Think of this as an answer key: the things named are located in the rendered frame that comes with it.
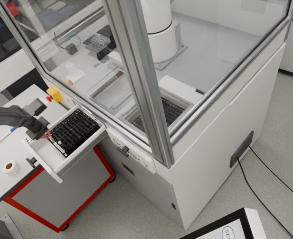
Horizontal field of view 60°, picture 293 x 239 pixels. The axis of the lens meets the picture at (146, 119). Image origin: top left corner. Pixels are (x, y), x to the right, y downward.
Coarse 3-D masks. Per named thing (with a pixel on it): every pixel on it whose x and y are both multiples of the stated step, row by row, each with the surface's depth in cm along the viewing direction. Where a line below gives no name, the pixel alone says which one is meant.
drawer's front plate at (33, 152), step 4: (20, 140) 126; (24, 140) 125; (24, 144) 124; (28, 144) 129; (28, 148) 121; (32, 148) 125; (32, 152) 119; (36, 152) 127; (36, 156) 117; (40, 156) 130; (40, 160) 116; (44, 164) 114; (48, 168) 112; (48, 172) 111; (52, 172) 111; (52, 176) 113; (56, 176) 114; (60, 180) 117
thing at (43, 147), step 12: (72, 108) 138; (60, 120) 135; (96, 120) 137; (96, 132) 124; (36, 144) 130; (48, 144) 133; (84, 144) 121; (48, 156) 128; (72, 156) 119; (60, 168) 117
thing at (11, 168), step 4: (12, 160) 135; (8, 164) 135; (12, 164) 134; (16, 164) 134; (4, 168) 133; (8, 168) 135; (12, 168) 132; (16, 168) 134; (8, 172) 132; (12, 172) 133; (16, 172) 134
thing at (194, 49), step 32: (160, 0) 56; (192, 0) 64; (224, 0) 75; (256, 0) 90; (288, 0) 113; (160, 32) 61; (192, 32) 70; (224, 32) 84; (256, 32) 103; (160, 64) 67; (192, 64) 78; (224, 64) 95; (192, 96) 88
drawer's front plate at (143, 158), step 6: (108, 132) 120; (114, 132) 117; (114, 138) 120; (120, 138) 115; (120, 144) 120; (126, 144) 112; (132, 150) 111; (138, 150) 109; (132, 156) 119; (138, 156) 111; (144, 156) 106; (144, 162) 110; (150, 162) 105; (150, 168) 111
